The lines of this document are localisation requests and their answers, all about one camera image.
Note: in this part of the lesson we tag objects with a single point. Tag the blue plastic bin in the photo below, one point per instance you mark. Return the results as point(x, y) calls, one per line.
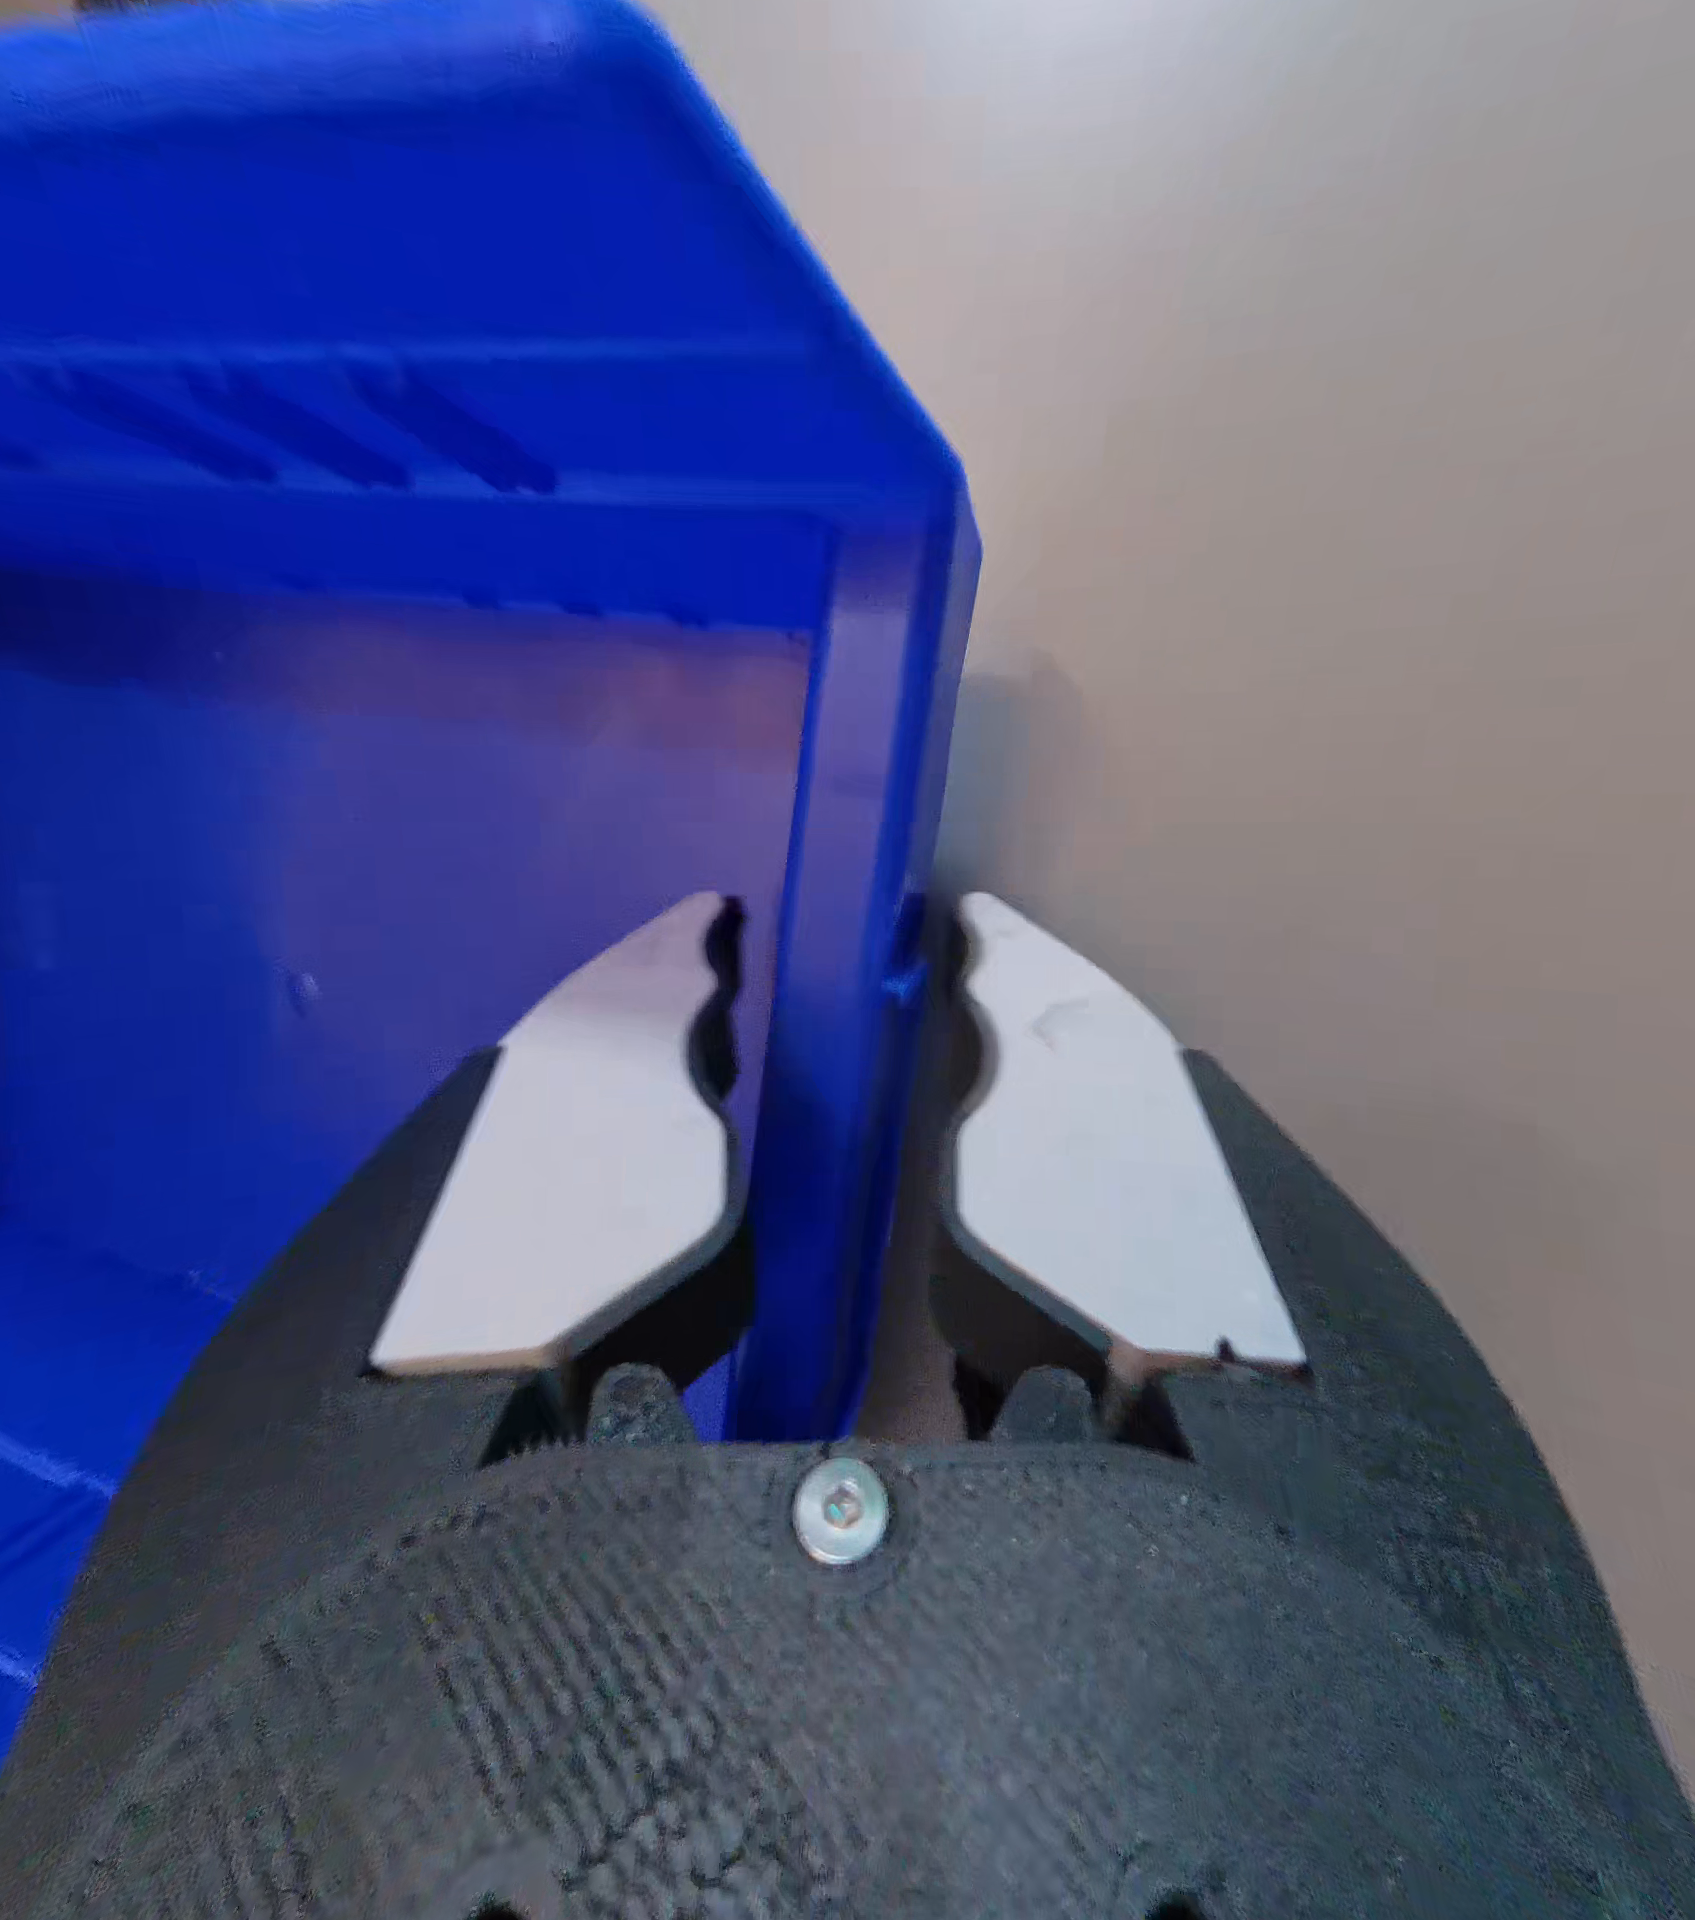
point(337, 750)

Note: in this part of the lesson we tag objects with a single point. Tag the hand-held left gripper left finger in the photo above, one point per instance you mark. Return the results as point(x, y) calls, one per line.
point(576, 1185)

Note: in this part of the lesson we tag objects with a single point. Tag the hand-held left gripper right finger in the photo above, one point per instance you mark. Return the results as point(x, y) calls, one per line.
point(1117, 1185)

